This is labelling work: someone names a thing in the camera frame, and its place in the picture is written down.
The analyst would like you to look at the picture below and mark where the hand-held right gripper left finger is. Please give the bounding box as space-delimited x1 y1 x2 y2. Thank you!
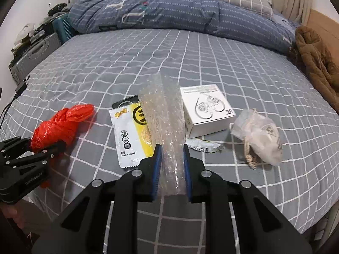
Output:
32 144 163 254

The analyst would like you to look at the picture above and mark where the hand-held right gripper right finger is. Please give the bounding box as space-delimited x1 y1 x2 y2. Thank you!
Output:
183 143 313 254

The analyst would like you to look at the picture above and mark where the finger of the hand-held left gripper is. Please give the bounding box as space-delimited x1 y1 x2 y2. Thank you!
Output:
11 141 67 172
0 137 32 166

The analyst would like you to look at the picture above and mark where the red plastic bag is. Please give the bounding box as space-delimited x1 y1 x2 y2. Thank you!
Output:
30 104 95 154

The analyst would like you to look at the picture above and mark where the clear bubble wrap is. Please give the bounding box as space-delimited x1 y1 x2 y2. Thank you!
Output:
138 72 187 196

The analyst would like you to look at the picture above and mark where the small green and white wrapper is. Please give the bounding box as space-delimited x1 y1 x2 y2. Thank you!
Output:
185 138 225 154

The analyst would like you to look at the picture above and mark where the yellow and white snack packet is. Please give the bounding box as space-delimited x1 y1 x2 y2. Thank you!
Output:
109 97 157 169

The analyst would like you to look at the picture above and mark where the white earphone box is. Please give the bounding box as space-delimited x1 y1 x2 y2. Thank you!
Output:
180 84 236 139

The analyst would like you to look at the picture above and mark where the plastic bag with twine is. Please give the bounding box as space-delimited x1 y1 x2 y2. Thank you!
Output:
230 108 284 170

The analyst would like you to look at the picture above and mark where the grey suitcase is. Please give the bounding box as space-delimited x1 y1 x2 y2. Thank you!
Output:
9 33 61 84

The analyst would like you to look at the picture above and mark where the white plastic object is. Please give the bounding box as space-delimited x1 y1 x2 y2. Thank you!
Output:
14 22 36 45

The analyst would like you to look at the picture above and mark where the grey checked bed sheet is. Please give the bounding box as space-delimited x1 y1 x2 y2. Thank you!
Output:
0 28 339 244

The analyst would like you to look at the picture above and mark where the teal suitcase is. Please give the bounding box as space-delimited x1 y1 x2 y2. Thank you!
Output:
51 17 77 44

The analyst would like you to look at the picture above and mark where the black tangled object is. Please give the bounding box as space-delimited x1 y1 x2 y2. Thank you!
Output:
48 3 69 15

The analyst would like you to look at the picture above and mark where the blue striped quilt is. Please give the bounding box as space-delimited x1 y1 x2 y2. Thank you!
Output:
67 0 297 56

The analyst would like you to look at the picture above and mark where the brown jacket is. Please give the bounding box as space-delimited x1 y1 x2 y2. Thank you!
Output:
290 26 339 106

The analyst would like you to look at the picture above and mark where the wooden headboard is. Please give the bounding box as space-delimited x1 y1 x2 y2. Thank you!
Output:
308 9 339 48

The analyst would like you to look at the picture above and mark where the black power adapter with cable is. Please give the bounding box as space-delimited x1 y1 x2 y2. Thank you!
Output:
0 81 28 127

